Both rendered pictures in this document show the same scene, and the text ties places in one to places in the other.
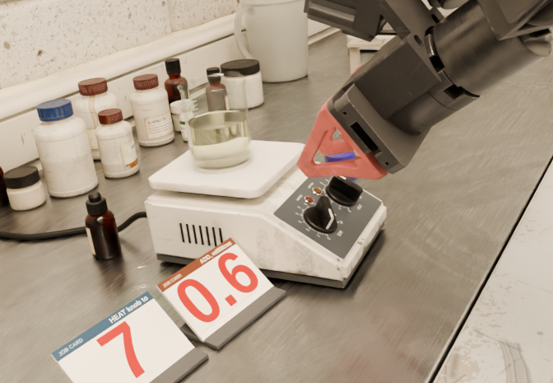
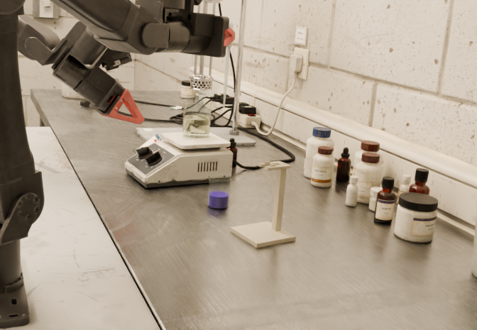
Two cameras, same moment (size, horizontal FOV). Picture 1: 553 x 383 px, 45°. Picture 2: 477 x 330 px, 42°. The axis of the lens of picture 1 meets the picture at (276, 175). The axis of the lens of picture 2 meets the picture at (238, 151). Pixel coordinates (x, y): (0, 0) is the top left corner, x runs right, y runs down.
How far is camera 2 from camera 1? 173 cm
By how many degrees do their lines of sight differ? 114
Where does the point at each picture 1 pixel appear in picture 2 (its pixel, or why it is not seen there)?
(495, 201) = (112, 206)
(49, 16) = (419, 106)
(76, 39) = (429, 129)
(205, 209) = not seen: hidden behind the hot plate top
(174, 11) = not seen: outside the picture
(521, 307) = (61, 179)
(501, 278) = (76, 184)
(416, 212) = (141, 196)
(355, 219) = (141, 165)
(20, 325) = not seen: hidden behind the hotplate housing
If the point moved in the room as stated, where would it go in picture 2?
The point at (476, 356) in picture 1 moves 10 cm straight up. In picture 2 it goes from (64, 169) to (64, 124)
